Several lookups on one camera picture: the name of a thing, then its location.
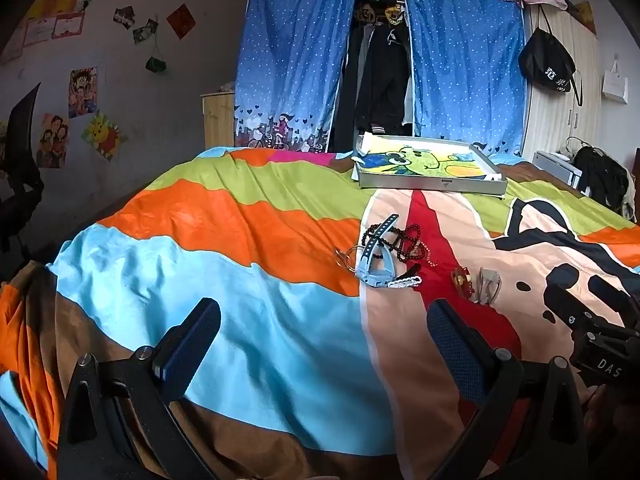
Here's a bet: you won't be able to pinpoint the white wardrobe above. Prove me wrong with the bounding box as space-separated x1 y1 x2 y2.
522 2 604 167

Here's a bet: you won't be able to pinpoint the person's right hand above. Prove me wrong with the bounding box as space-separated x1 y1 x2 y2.
580 384 640 443

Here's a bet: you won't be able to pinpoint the metal hoop rings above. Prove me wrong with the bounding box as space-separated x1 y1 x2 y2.
335 245 366 273

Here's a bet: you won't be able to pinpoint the black drawstring bag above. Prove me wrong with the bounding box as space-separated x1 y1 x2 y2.
518 7 584 107

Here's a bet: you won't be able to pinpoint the cartoon family wall poster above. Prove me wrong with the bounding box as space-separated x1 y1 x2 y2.
36 112 71 169

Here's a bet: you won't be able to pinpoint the red diamond paper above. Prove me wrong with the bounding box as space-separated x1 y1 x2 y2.
166 4 197 40

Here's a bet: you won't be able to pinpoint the black backpack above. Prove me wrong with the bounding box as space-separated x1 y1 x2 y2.
572 145 632 212

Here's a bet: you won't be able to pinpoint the colourful striped bedspread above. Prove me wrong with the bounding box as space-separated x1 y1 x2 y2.
0 145 640 480

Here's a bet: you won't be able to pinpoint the grey shallow tray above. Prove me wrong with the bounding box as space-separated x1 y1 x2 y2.
351 131 508 197

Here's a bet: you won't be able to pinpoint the white storage box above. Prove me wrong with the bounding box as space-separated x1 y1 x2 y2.
531 150 584 191

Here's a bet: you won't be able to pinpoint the green hanging ornament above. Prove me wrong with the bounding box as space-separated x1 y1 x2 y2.
145 35 167 75

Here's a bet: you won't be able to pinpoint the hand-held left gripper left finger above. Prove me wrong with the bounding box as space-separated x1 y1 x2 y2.
57 297 223 480

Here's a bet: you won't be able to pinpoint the black chair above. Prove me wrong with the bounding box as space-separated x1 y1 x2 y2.
0 82 47 261

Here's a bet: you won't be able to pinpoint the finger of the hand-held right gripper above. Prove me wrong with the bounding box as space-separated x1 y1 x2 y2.
586 274 640 321
544 263 596 333

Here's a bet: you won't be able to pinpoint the clear hair claw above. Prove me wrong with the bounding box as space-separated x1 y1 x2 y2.
472 267 503 306

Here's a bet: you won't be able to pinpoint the red orange hair claw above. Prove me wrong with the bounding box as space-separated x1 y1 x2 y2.
450 266 476 299

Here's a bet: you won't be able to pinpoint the yellow bear wall poster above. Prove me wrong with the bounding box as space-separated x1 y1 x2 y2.
81 110 124 162

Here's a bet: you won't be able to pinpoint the wooden cabinet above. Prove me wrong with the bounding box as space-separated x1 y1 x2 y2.
201 91 237 151

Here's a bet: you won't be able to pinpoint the white paper bag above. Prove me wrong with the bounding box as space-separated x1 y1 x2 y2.
601 57 629 106

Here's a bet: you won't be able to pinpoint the cartoon fighter wall poster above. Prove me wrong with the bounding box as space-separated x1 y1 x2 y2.
68 66 99 119

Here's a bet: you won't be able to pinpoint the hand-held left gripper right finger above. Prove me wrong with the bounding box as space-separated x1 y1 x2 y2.
426 298 588 480

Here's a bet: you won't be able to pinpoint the blue dotted curtain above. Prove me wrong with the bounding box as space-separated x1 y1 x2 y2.
234 0 359 153
402 0 526 157

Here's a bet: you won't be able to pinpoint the hanging dark clothes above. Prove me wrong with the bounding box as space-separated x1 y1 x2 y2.
332 5 414 153

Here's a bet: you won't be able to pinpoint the light blue hair clip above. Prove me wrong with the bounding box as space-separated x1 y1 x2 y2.
354 214 401 288

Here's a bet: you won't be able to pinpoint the group of paper certificates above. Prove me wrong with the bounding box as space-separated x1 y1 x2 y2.
0 0 117 65

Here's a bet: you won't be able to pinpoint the black bead necklace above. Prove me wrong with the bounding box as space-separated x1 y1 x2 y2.
361 222 424 264

